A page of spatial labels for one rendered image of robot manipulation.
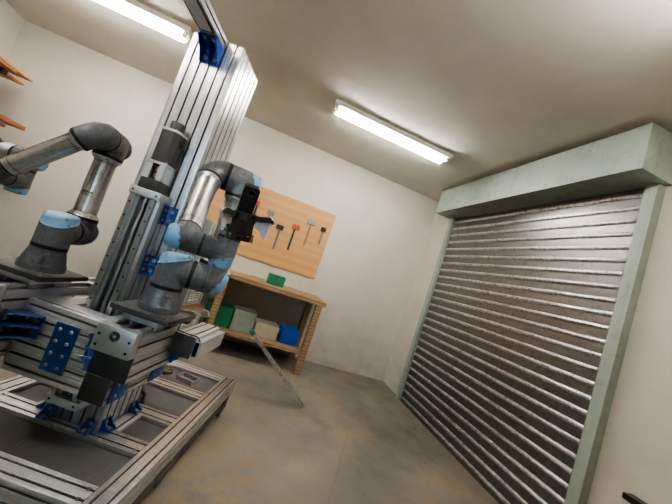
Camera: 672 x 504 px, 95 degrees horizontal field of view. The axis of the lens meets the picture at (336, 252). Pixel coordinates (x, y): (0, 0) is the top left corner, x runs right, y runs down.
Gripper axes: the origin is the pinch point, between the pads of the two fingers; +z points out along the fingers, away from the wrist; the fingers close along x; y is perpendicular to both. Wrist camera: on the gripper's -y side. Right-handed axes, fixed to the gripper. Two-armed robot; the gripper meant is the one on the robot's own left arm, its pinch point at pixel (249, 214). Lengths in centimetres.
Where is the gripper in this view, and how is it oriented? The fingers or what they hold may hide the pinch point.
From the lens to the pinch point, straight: 81.3
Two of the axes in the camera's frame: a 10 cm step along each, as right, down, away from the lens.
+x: -8.9, -1.9, -4.2
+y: -2.0, 9.8, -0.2
